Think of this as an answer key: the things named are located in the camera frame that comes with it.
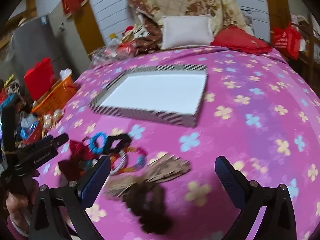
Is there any cluster of pearl ornaments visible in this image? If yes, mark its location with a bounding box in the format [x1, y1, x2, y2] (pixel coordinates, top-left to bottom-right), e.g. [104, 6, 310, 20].
[42, 109, 64, 130]

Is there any red bow hair tie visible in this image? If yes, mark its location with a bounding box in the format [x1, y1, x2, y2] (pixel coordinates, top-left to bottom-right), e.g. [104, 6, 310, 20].
[59, 140, 100, 180]

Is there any red shopping bag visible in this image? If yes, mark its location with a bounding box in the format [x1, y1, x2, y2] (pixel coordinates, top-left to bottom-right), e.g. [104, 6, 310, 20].
[271, 22, 302, 60]

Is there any blue bead bracelet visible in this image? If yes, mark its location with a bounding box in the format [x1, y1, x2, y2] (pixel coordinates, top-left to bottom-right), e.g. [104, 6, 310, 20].
[89, 134, 108, 154]

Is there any striped cardboard box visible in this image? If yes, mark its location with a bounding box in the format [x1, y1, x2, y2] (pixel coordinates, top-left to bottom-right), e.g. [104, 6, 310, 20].
[89, 64, 209, 128]

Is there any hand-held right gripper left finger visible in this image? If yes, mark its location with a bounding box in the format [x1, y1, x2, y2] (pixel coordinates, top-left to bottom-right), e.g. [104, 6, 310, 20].
[29, 156, 112, 240]

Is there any silver braided bangle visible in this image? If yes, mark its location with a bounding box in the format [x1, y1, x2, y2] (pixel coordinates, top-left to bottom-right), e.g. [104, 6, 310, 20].
[109, 150, 128, 176]

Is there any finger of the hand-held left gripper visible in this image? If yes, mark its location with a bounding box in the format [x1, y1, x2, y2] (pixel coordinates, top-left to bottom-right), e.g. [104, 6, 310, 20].
[32, 133, 69, 153]

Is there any blue plastic packet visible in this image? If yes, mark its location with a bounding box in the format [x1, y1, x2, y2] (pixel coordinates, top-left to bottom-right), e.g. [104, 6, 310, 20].
[20, 115, 42, 140]

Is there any red plush toy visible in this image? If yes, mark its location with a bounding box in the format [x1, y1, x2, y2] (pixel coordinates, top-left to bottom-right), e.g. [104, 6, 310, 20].
[122, 26, 135, 40]

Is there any white cloth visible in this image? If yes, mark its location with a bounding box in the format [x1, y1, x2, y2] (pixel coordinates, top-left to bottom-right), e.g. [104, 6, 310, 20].
[59, 69, 73, 80]

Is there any grey refrigerator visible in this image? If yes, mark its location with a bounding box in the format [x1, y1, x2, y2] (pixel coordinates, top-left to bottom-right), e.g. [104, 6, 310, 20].
[11, 11, 75, 80]

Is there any red cushion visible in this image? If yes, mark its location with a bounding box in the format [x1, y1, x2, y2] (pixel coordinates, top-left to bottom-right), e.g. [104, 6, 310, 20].
[211, 26, 273, 55]

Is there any brown patterned quilt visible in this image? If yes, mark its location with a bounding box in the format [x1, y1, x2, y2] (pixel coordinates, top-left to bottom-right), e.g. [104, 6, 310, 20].
[115, 0, 163, 54]

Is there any person's left hand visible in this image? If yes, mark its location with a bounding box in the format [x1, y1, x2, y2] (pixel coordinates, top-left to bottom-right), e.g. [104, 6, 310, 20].
[5, 169, 42, 230]

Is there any white pillow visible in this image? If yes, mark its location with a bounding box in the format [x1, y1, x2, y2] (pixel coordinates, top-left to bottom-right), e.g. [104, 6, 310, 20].
[160, 15, 215, 50]

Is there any brown wooden door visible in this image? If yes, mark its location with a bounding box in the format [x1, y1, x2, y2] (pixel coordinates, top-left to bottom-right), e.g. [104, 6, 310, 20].
[72, 2, 105, 53]

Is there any leopard bow brown scrunchie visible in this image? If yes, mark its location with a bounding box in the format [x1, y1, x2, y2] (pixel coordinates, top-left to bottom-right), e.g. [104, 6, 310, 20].
[104, 154, 190, 233]

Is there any clear plastic bag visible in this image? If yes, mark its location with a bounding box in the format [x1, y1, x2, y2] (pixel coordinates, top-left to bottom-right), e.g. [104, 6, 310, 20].
[90, 34, 138, 67]

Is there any red gift bag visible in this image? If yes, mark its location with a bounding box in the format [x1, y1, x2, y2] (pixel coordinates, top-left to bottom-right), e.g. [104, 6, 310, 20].
[24, 58, 55, 100]

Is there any pink floral blanket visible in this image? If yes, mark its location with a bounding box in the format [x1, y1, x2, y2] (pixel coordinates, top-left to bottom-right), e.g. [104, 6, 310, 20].
[42, 46, 320, 240]

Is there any person's left forearm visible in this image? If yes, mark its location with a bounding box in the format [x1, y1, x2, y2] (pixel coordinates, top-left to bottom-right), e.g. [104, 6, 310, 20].
[7, 216, 32, 240]

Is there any black scrunchie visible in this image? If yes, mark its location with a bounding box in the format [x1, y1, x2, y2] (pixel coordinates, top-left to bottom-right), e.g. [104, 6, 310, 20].
[104, 133, 133, 155]

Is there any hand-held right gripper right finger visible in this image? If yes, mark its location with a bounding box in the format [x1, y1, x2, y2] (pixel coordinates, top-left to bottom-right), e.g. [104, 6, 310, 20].
[215, 156, 297, 240]

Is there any orange plastic basket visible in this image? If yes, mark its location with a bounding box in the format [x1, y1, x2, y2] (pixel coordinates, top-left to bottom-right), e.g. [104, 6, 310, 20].
[32, 76, 77, 115]

